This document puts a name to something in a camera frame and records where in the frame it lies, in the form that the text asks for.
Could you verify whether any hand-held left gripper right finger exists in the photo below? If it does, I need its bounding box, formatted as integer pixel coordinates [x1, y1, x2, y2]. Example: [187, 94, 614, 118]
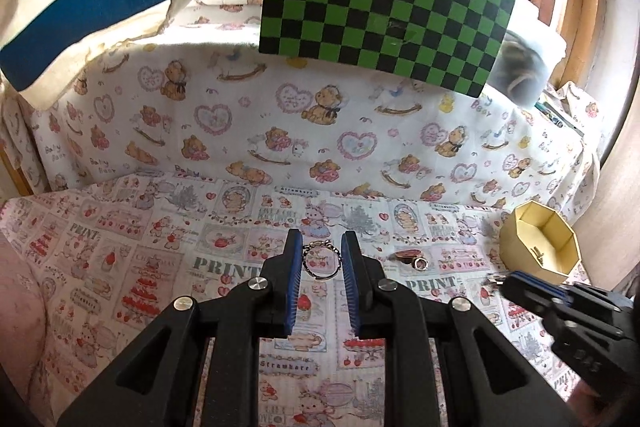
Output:
[341, 231, 583, 427]

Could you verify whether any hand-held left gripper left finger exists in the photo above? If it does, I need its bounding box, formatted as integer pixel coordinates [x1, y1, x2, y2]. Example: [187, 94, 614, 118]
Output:
[57, 229, 303, 427]

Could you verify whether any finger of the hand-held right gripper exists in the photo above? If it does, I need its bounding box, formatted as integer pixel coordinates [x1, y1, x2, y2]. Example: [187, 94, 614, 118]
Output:
[501, 271, 626, 343]

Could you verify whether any silver chain bracelet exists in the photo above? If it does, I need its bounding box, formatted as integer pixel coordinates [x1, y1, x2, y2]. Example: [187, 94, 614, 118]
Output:
[301, 242, 345, 281]

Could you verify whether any gold octagonal box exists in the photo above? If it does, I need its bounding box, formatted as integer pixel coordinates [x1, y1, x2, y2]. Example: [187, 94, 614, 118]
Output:
[499, 200, 582, 279]

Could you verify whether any strawberry print cloth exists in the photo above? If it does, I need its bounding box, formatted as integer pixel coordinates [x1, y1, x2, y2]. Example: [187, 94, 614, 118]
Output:
[0, 172, 591, 427]

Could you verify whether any bear print cloth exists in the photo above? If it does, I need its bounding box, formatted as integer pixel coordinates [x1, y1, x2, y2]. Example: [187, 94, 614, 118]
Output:
[0, 0, 601, 220]

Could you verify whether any dark marker pen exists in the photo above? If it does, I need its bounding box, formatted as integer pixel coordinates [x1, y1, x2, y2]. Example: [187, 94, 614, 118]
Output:
[534, 101, 567, 128]

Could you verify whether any translucent lidded plastic container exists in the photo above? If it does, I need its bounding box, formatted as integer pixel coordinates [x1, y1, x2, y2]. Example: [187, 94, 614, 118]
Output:
[487, 0, 568, 108]

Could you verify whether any pink cloth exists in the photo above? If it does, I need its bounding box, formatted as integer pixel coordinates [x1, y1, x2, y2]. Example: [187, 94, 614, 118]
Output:
[0, 234, 51, 410]

